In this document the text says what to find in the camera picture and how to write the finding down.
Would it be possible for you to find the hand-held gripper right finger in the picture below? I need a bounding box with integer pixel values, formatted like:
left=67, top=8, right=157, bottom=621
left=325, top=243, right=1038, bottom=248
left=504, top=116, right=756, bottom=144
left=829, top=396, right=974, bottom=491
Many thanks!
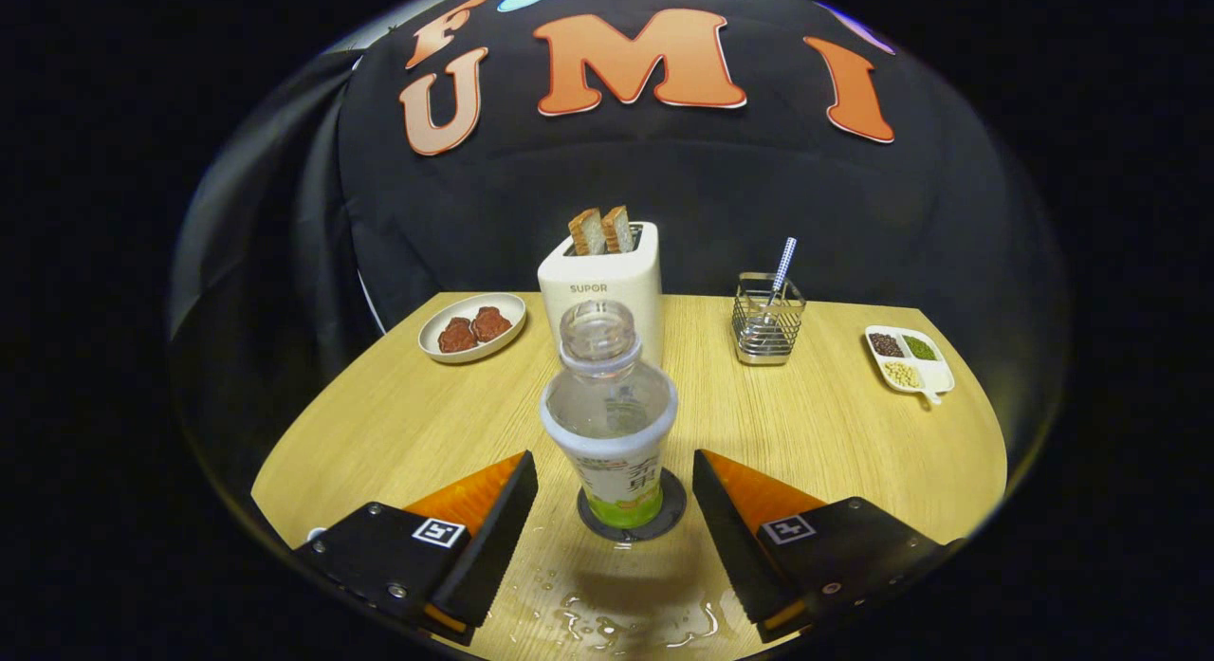
left=691, top=449, right=966, bottom=645

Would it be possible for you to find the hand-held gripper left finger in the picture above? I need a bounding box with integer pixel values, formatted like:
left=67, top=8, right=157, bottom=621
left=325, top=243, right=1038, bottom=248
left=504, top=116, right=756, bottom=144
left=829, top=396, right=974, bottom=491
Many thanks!
left=290, top=450, right=540, bottom=645

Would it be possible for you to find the dark round coaster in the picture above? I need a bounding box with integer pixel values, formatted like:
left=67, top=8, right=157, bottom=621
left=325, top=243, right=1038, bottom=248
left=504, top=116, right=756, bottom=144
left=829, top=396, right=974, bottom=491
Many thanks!
left=577, top=468, right=688, bottom=543

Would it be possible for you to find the clear plastic juice bottle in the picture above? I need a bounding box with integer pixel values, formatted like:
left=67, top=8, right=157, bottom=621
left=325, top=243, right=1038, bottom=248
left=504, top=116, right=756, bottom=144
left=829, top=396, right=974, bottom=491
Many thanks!
left=539, top=300, right=680, bottom=530

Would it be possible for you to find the wooden table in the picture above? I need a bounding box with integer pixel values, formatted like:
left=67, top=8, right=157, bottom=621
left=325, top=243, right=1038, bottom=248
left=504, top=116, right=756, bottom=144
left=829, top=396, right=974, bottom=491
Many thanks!
left=250, top=291, right=1008, bottom=661

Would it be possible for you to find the white oval plate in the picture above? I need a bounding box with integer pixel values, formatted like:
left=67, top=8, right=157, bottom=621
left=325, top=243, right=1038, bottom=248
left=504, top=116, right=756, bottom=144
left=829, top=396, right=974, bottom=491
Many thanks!
left=418, top=293, right=527, bottom=364

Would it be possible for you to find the white divided dish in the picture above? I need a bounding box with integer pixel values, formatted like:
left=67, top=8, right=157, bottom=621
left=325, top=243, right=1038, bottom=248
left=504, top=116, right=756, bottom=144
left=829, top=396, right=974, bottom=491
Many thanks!
left=865, top=325, right=956, bottom=406

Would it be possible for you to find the white toaster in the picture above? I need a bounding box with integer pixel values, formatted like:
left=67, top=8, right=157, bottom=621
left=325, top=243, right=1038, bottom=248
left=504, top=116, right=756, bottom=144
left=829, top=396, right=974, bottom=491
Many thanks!
left=537, top=221, right=664, bottom=368

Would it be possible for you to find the toasted bread slice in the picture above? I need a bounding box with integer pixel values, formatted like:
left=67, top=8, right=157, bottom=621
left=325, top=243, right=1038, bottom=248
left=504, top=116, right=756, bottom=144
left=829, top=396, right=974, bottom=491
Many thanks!
left=601, top=205, right=635, bottom=254
left=568, top=208, right=606, bottom=256

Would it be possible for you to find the black backdrop cloth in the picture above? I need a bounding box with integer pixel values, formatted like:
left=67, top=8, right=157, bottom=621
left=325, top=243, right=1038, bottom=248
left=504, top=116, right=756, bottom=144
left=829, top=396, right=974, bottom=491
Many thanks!
left=169, top=0, right=1068, bottom=510

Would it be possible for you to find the metal wire cutlery holder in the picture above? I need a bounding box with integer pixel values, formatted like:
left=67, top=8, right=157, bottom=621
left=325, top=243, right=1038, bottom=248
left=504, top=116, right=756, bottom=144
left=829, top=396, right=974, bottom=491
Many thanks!
left=732, top=272, right=807, bottom=366

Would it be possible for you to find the blue checked handle utensil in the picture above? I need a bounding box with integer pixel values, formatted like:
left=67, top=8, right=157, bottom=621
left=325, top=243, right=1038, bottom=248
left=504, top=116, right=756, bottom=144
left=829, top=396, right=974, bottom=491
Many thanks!
left=763, top=237, right=799, bottom=325

